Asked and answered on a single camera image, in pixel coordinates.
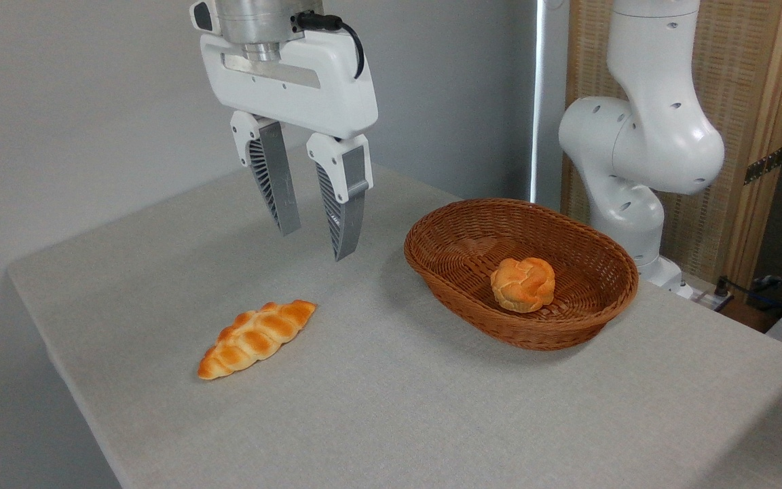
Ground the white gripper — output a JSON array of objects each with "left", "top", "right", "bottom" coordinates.
[{"left": 199, "top": 27, "right": 379, "bottom": 262}]

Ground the round knotted bread roll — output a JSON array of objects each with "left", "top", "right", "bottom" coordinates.
[{"left": 490, "top": 257, "right": 556, "bottom": 314}]

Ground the long braided bread loaf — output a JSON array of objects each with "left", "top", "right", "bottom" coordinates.
[{"left": 197, "top": 300, "right": 317, "bottom": 380}]

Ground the grey tablecloth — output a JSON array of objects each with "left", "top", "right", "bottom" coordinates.
[{"left": 6, "top": 143, "right": 782, "bottom": 489}]

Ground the brown wicker basket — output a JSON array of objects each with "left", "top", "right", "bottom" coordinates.
[{"left": 404, "top": 198, "right": 639, "bottom": 352}]

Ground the white power strip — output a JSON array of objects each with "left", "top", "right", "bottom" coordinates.
[{"left": 692, "top": 287, "right": 735, "bottom": 312}]

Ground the wooden rattan folding screen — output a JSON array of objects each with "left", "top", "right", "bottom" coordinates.
[{"left": 565, "top": 0, "right": 782, "bottom": 287}]

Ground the metal screen hinge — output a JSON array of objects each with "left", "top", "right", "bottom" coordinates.
[{"left": 744, "top": 146, "right": 782, "bottom": 185}]

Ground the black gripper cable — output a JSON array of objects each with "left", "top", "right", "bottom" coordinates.
[{"left": 291, "top": 10, "right": 365, "bottom": 80}]

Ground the black cable bundle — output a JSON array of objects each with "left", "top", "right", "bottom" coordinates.
[{"left": 715, "top": 274, "right": 782, "bottom": 321}]

